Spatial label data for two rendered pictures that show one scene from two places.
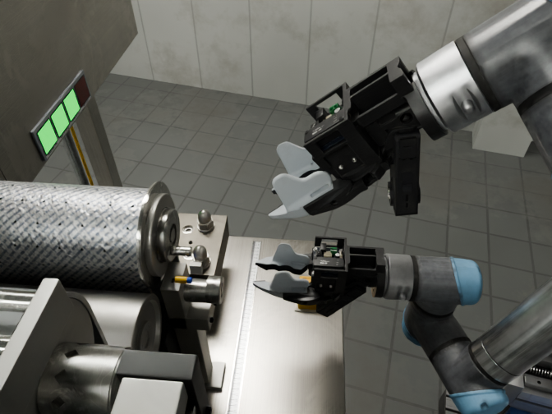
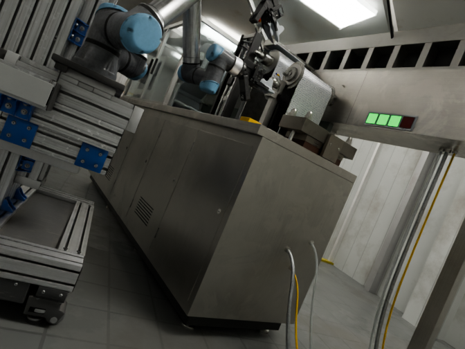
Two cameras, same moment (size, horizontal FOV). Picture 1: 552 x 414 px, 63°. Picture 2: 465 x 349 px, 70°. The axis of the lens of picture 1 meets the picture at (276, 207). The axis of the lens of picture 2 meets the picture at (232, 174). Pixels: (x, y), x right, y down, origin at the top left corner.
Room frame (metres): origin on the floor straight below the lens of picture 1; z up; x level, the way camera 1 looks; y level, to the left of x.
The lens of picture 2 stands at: (1.69, -0.98, 0.72)
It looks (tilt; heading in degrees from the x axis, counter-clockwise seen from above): 2 degrees down; 141
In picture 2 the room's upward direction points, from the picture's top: 23 degrees clockwise
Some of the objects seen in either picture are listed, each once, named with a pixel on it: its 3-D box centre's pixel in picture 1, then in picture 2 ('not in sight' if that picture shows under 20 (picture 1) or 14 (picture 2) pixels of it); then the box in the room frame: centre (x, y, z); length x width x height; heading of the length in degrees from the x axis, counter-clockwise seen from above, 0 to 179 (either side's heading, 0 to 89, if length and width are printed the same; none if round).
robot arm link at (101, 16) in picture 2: not in sight; (111, 28); (0.45, -0.70, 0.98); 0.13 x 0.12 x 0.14; 16
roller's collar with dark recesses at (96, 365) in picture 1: (91, 383); (266, 59); (0.18, 0.16, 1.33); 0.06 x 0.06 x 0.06; 85
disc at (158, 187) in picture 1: (157, 234); (293, 75); (0.43, 0.17, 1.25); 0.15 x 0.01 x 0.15; 175
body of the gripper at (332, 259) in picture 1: (345, 270); (249, 73); (0.47, -0.11, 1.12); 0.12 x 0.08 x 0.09; 85
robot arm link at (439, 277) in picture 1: (441, 281); (220, 57); (0.45, -0.27, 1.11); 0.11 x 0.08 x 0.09; 85
